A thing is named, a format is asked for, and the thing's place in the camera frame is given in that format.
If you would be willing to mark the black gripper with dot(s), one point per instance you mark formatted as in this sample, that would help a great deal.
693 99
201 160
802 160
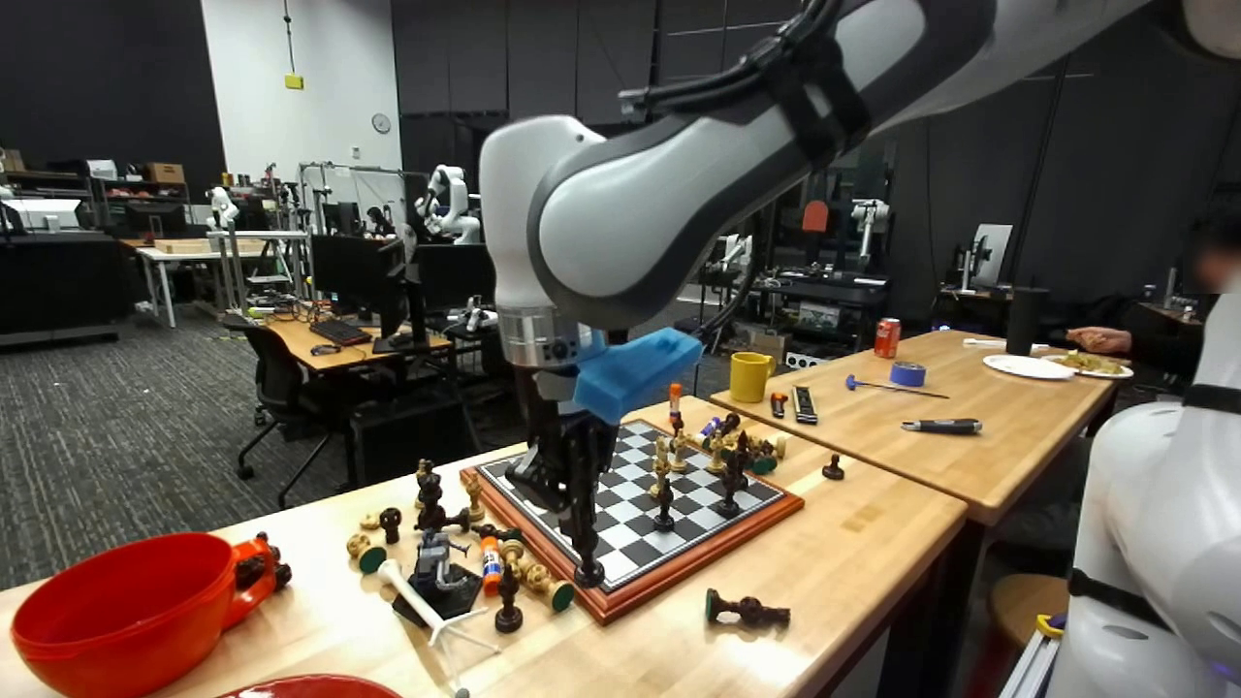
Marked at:
547 393

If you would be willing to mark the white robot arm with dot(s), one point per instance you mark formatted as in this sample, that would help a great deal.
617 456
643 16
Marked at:
647 218

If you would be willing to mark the cream chess knight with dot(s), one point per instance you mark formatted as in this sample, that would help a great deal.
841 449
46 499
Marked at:
660 456

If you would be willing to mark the wooden chessboard with pieces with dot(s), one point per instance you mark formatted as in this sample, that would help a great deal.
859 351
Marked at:
647 523

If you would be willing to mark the tall black chess piece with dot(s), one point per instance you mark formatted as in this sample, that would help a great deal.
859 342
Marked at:
665 505
731 481

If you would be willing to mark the chess piece green felt base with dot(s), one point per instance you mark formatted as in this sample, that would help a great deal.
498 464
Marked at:
761 449

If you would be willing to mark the dark brown chess piece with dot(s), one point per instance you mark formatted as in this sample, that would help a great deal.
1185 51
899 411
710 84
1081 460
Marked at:
746 611

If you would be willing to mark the bystander bare hand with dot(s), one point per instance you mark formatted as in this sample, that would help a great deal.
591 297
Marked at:
1101 338

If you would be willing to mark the cream piece green felt base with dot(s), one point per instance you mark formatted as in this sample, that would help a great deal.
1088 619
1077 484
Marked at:
545 584
366 552

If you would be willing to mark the black flat square box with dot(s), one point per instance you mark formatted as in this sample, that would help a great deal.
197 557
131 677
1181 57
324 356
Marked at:
448 587

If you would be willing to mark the yellow cup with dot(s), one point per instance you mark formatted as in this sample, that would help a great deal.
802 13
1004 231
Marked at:
750 377

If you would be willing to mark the clear plastic case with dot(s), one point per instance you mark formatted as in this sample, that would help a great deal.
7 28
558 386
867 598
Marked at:
439 629

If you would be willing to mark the black remote control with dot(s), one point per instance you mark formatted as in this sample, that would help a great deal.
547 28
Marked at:
805 406

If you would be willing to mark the wooden office desk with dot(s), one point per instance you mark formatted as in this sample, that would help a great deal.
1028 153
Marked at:
324 342

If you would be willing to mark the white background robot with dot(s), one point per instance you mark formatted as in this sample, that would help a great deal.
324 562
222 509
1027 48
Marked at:
448 205

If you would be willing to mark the black computer monitor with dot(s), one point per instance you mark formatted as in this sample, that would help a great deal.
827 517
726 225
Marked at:
353 274

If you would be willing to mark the dark office chair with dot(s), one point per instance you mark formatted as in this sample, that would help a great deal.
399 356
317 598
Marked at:
285 389

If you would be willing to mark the orange black small toy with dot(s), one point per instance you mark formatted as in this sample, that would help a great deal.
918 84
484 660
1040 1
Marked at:
259 562

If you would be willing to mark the red shallow dish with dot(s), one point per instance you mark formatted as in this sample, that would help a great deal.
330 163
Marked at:
311 686

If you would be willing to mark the red can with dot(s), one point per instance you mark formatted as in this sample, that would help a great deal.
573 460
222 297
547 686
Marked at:
889 338

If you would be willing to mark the blue tape roll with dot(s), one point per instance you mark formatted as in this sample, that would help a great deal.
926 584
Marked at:
909 373

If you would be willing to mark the black marker pen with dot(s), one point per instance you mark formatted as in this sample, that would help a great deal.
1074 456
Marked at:
943 424

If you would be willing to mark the red deep bowl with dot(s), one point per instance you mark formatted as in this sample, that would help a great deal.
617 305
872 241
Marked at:
121 612

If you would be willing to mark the white screen on stand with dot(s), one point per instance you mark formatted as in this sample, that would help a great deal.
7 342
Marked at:
989 257

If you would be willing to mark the white plate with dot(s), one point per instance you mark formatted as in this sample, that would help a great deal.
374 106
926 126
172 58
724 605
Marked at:
1028 365

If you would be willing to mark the black cylinder container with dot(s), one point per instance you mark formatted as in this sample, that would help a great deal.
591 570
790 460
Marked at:
1028 318

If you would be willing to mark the blue clamp with yellow jaw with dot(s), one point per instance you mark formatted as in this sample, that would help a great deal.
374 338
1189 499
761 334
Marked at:
1050 625

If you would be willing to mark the seated bystander dark clothing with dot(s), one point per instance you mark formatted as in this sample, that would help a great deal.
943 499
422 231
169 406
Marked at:
1225 257

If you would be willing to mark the round wall clock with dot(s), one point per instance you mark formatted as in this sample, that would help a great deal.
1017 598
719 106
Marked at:
383 120

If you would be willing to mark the yellow wall sign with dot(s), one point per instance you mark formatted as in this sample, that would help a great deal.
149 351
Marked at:
295 80

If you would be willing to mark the aluminium extrusion rail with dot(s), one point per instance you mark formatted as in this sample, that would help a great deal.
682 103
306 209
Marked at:
1028 673

